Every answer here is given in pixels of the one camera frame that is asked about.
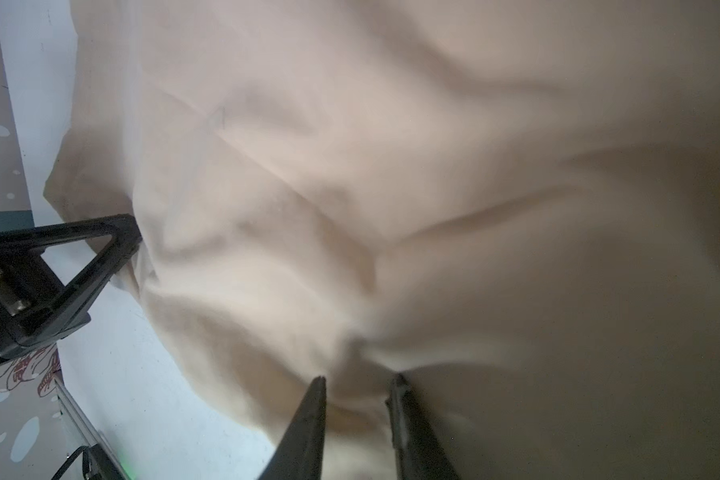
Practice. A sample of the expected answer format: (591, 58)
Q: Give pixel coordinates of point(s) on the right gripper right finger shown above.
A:
(418, 453)

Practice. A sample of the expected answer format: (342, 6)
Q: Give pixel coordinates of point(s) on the beige shorts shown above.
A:
(516, 204)

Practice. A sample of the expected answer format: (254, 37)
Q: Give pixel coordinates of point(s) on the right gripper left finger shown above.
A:
(299, 455)

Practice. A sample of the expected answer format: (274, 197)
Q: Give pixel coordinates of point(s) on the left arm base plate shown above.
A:
(98, 465)

